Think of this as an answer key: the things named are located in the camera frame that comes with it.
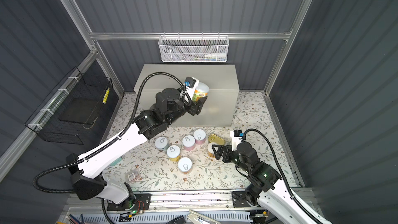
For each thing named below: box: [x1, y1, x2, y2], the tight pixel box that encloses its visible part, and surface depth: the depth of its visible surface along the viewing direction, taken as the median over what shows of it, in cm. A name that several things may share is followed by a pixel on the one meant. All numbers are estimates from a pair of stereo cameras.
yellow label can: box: [166, 145, 181, 162], surface depth 86 cm
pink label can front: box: [182, 134, 196, 151], surface depth 91 cm
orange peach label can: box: [177, 157, 193, 174], surface depth 82 cm
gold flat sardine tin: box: [207, 133, 225, 146], surface depth 93 cm
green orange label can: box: [191, 81, 210, 103], surface depth 62 cm
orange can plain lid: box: [207, 142, 219, 158], surface depth 86 cm
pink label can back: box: [193, 128, 207, 145], surface depth 93 cm
